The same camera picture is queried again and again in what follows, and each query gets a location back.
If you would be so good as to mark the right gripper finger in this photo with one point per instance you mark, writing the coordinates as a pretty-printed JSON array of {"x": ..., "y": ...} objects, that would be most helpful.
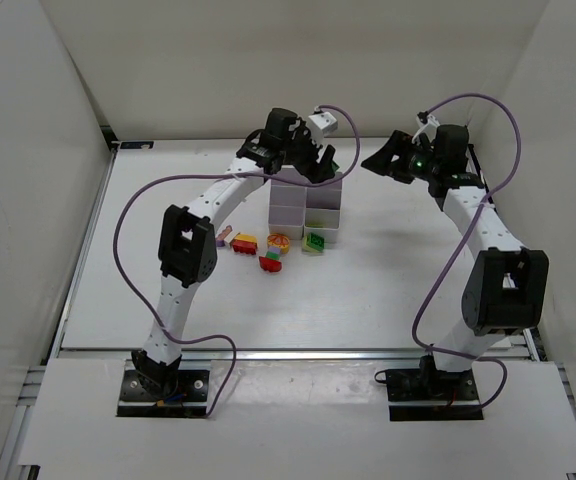
[
  {"x": 398, "y": 144},
  {"x": 380, "y": 163}
]

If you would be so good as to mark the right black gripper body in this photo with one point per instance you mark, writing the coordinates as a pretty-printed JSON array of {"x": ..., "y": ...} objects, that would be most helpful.
[{"x": 398, "y": 158}]

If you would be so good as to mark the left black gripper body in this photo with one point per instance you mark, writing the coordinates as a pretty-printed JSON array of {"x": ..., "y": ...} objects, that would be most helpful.
[{"x": 310, "y": 154}]

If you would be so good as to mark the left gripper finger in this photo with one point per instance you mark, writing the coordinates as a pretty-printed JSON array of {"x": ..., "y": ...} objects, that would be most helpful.
[
  {"x": 325, "y": 171},
  {"x": 315, "y": 174}
]

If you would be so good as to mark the purple butterfly wing lego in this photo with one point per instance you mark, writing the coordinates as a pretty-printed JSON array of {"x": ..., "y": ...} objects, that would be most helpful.
[{"x": 224, "y": 238}]

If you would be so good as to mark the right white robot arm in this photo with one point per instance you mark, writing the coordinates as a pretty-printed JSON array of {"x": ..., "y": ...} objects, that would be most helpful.
[{"x": 505, "y": 290}]

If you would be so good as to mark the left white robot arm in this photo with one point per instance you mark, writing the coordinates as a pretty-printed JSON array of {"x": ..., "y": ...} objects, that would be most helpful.
[{"x": 187, "y": 248}]

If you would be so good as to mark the right white divided container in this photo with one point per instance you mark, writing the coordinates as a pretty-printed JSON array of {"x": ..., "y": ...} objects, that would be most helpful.
[{"x": 323, "y": 210}]

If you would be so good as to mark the white divided container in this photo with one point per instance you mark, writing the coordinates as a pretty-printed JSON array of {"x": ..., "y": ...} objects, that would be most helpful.
[
  {"x": 323, "y": 210},
  {"x": 287, "y": 204}
]

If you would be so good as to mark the left white divided container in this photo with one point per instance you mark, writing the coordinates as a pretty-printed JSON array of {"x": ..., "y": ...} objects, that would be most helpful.
[{"x": 287, "y": 204}]

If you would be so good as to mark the green and lime lego stack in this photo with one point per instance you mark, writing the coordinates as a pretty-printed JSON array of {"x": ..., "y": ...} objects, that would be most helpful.
[{"x": 313, "y": 243}]

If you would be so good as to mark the yellow oval printed lego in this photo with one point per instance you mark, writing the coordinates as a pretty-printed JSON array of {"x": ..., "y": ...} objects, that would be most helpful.
[{"x": 279, "y": 241}]

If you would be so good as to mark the lilac green red lego stack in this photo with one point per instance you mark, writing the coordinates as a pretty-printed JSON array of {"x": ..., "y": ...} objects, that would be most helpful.
[{"x": 271, "y": 261}]

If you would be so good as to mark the yellow and red lego stack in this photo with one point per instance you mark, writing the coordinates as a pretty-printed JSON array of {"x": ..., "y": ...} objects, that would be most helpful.
[{"x": 247, "y": 245}]

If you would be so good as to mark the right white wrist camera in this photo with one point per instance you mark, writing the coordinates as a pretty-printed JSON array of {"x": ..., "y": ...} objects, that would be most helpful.
[{"x": 427, "y": 125}]

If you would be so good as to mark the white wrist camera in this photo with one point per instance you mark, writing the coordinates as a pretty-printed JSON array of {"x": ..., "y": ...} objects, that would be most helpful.
[
  {"x": 321, "y": 124},
  {"x": 427, "y": 125}
]

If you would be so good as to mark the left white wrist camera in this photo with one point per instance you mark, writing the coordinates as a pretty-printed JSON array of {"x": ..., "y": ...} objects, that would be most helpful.
[{"x": 321, "y": 124}]

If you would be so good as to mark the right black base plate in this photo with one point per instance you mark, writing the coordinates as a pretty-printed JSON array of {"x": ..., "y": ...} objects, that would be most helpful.
[{"x": 415, "y": 397}]

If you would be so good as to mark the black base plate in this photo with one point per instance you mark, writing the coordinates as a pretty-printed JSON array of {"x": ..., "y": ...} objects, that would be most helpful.
[
  {"x": 186, "y": 397},
  {"x": 415, "y": 397}
]

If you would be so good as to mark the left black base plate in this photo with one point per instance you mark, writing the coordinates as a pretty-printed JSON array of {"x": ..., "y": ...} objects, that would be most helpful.
[{"x": 186, "y": 397}]

